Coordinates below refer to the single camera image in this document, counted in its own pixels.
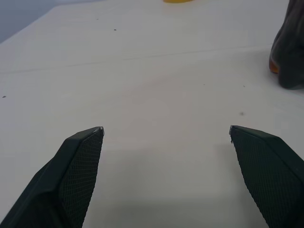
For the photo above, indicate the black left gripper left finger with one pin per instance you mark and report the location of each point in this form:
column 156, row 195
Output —
column 71, row 180

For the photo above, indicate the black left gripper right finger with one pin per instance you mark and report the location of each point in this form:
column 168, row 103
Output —
column 273, row 180

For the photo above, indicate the small plastic cola bottle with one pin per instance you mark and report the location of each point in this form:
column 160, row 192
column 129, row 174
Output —
column 291, row 52

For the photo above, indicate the yellow tape roll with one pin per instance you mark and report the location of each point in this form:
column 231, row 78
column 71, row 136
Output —
column 178, row 1

